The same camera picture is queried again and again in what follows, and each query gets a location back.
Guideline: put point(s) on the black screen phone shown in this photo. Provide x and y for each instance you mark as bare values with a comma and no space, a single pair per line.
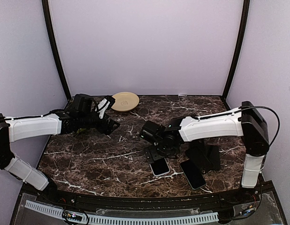
159,167

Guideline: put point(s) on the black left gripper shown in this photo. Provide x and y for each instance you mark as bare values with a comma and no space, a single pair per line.
109,130

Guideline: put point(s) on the lilac phone case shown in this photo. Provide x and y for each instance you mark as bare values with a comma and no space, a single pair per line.
168,172

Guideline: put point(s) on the black right corner post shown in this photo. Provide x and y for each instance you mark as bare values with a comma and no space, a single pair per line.
238,47

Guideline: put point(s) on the phone with green edge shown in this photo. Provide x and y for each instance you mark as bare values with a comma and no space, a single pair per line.
192,174

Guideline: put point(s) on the black corner post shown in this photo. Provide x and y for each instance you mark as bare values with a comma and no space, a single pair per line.
238,47
54,48

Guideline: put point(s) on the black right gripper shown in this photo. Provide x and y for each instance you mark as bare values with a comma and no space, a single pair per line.
155,156

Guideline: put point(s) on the beige ceramic plate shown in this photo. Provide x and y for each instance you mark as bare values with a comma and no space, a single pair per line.
125,101

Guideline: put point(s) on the black left corner post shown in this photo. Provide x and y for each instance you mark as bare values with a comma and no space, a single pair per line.
54,48

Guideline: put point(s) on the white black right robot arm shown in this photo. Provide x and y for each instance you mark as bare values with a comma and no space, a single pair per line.
244,121

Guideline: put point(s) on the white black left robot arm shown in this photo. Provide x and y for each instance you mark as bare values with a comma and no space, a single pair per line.
14,129

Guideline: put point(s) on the black front rail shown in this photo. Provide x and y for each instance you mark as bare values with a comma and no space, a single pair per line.
223,201

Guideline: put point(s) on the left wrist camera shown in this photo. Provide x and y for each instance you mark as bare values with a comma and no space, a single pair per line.
105,104

